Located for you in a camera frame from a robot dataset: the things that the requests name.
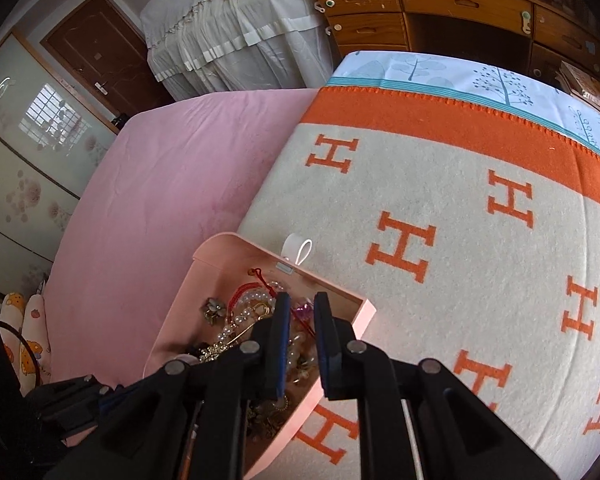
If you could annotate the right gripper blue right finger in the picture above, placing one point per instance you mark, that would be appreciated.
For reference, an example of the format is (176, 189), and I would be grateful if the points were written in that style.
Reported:
(328, 347)

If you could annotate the stack of books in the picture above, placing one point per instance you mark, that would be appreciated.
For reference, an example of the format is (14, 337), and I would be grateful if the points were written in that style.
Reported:
(579, 84)

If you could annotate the pink smart watch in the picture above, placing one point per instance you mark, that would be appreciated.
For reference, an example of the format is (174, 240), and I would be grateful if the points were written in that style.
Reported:
(296, 248)

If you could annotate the white lace covered furniture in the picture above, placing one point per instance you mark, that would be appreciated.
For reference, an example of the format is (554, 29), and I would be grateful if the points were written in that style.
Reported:
(202, 46)

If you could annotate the gold leaf hair comb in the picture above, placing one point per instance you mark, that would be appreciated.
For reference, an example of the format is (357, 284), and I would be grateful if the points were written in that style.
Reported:
(232, 334)

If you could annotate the wooden desk with drawers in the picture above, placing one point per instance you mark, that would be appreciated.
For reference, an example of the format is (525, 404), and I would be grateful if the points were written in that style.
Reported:
(530, 37)

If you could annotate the cartoon print pillow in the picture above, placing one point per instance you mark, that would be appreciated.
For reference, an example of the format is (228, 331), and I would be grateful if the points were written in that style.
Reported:
(27, 317)

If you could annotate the blue flower earring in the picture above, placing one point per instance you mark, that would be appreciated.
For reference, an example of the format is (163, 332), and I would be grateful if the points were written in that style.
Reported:
(214, 311)

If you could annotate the blue tree pattern sheet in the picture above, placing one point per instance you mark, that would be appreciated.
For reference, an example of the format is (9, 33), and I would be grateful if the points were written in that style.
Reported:
(472, 82)

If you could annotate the pink bed sheet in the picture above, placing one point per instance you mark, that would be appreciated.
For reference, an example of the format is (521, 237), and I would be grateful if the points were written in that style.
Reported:
(174, 176)

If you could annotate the brown wooden door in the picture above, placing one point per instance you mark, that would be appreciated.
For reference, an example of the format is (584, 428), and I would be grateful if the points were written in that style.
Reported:
(97, 45)

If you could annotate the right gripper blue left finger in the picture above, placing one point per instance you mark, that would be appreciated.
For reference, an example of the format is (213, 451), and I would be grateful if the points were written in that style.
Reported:
(276, 353)

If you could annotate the orange H pattern blanket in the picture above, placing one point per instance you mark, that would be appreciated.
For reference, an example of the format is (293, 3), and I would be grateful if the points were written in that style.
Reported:
(476, 235)

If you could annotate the floral wardrobe sliding door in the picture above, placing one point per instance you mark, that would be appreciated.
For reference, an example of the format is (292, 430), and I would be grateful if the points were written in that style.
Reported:
(51, 143)

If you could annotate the pink jewelry box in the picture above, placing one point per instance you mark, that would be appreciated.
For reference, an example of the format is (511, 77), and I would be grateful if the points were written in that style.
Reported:
(226, 425)

